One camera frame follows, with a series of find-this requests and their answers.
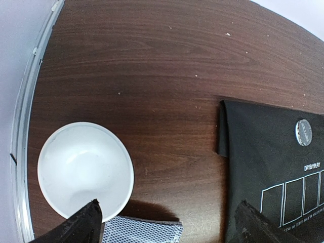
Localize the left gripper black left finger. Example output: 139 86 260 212
32 199 102 243

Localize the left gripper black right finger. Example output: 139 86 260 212
234 200 304 242

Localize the clear round dealer button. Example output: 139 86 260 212
295 119 312 146

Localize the grey playing card deck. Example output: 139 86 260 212
102 216 184 242

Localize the white red bowl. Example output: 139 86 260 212
37 122 135 222

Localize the black poker cloth mat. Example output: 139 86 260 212
217 100 323 242

